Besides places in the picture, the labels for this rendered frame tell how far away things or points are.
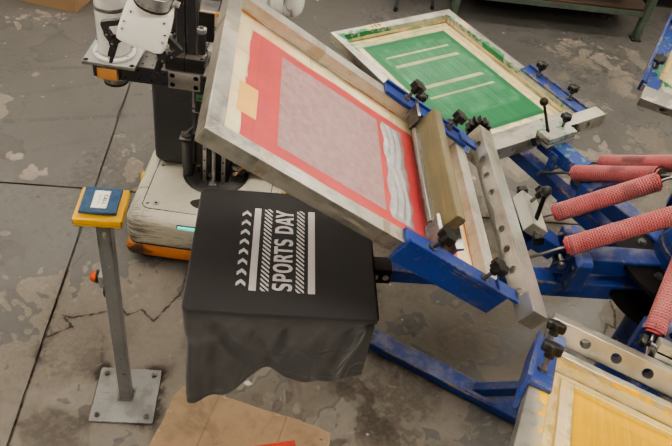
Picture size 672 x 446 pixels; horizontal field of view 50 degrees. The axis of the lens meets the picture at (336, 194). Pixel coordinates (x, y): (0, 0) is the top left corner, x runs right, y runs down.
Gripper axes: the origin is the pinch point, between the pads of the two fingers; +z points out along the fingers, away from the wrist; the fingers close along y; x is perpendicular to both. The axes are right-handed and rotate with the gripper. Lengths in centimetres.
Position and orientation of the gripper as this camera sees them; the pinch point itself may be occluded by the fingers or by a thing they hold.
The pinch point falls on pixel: (134, 63)
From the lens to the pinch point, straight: 159.6
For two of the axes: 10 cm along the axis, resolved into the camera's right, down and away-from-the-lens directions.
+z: -4.1, 6.8, 6.1
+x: 0.3, 6.7, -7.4
